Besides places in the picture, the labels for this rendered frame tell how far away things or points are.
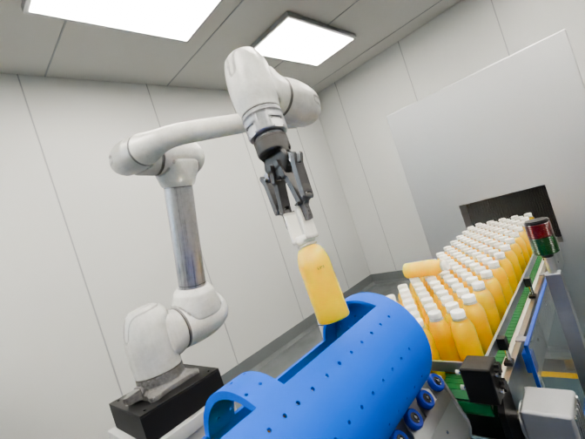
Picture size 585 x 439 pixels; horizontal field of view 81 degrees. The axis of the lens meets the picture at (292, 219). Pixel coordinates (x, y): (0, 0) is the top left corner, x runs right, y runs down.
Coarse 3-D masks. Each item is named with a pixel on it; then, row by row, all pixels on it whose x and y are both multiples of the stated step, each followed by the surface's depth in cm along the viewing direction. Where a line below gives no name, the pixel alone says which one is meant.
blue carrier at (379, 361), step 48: (336, 336) 101; (384, 336) 75; (240, 384) 60; (288, 384) 59; (336, 384) 61; (384, 384) 67; (240, 432) 50; (288, 432) 52; (336, 432) 56; (384, 432) 65
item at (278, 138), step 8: (264, 136) 71; (272, 136) 71; (280, 136) 71; (256, 144) 72; (264, 144) 71; (272, 144) 70; (280, 144) 71; (288, 144) 72; (264, 152) 71; (272, 152) 73; (280, 152) 71; (264, 160) 76; (272, 160) 73; (280, 160) 71; (288, 160) 72; (288, 168) 71; (280, 176) 73
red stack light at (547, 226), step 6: (546, 222) 97; (528, 228) 99; (534, 228) 98; (540, 228) 97; (546, 228) 96; (552, 228) 97; (528, 234) 100; (534, 234) 98; (540, 234) 97; (546, 234) 96; (552, 234) 96
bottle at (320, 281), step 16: (304, 256) 68; (320, 256) 68; (304, 272) 68; (320, 272) 67; (320, 288) 66; (336, 288) 67; (320, 304) 66; (336, 304) 66; (320, 320) 67; (336, 320) 66
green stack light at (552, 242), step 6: (534, 240) 98; (540, 240) 97; (546, 240) 96; (552, 240) 96; (534, 246) 99; (540, 246) 97; (546, 246) 97; (552, 246) 96; (558, 246) 98; (534, 252) 100; (540, 252) 98; (546, 252) 97; (552, 252) 96
